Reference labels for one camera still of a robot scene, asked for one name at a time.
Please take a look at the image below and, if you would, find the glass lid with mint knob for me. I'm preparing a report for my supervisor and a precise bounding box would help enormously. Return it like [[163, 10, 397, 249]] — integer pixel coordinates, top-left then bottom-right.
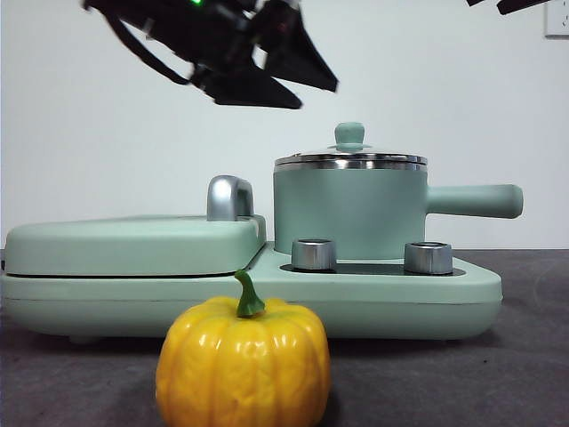
[[274, 122, 429, 172]]

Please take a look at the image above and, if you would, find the yellow toy pumpkin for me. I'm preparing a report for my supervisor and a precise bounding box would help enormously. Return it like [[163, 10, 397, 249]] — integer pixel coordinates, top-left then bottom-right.
[[155, 270, 333, 427]]

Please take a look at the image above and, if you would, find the silver control knob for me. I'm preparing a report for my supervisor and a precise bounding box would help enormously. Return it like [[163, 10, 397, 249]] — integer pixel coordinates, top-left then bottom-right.
[[404, 242, 454, 275], [291, 238, 338, 272]]

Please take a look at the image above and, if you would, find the mint green griddle cover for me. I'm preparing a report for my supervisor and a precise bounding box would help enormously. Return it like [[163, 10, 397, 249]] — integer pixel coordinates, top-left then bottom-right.
[[3, 213, 268, 279]]

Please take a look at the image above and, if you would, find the black control panel strip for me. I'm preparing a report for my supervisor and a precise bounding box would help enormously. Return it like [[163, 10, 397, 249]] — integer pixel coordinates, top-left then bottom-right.
[[279, 262, 455, 277]]

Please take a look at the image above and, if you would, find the mint green breakfast maker base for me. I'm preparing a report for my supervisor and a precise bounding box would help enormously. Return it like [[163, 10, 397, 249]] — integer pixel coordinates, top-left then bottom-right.
[[0, 242, 504, 346]]

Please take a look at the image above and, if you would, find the white wall socket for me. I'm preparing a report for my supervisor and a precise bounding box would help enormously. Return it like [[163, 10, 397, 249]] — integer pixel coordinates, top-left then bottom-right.
[[544, 6, 569, 39]]

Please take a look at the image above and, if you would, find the silver griddle cover handle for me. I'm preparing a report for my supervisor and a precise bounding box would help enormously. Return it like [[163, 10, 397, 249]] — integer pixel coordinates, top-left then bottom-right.
[[206, 175, 256, 222]]

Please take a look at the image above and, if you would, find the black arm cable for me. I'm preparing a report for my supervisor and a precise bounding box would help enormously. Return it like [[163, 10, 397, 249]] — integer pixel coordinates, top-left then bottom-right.
[[102, 11, 196, 86]]

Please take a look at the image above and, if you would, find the mint green pot with handle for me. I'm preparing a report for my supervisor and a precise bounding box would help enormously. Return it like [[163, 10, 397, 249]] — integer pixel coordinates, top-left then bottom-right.
[[272, 155, 525, 264]]

